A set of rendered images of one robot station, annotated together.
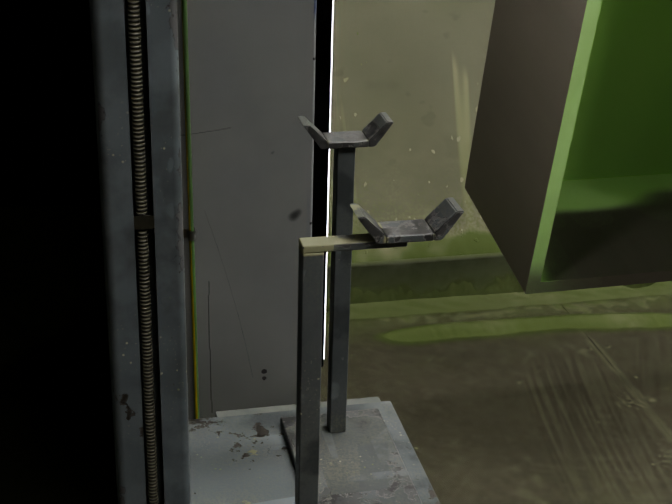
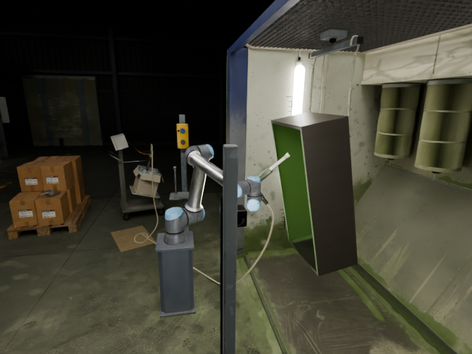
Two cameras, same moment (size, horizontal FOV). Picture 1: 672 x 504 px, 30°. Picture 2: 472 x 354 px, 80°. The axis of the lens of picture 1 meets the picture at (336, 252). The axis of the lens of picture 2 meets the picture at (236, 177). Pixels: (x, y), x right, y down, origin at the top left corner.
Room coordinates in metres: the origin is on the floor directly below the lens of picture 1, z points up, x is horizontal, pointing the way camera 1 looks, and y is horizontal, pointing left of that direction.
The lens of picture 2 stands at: (1.58, -2.90, 1.79)
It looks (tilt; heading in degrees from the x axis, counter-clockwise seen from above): 15 degrees down; 92
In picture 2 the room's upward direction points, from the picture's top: 1 degrees clockwise
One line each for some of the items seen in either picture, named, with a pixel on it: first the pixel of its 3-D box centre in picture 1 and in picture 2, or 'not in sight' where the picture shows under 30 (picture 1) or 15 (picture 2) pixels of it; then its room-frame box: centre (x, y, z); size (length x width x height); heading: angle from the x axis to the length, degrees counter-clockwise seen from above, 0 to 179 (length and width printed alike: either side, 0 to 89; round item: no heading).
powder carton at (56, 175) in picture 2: not in sight; (58, 175); (-1.18, 1.05, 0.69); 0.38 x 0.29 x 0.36; 105
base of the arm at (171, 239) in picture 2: not in sight; (175, 234); (0.99, -0.73, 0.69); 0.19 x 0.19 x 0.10
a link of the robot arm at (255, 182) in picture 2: not in sight; (252, 186); (1.63, -1.15, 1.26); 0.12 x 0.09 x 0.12; 44
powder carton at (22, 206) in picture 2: not in sight; (29, 208); (-1.37, 0.63, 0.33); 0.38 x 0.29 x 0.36; 112
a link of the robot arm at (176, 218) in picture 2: not in sight; (175, 219); (1.00, -0.73, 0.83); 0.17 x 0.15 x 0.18; 44
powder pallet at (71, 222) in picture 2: not in sight; (55, 213); (-1.32, 1.04, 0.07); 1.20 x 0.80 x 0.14; 110
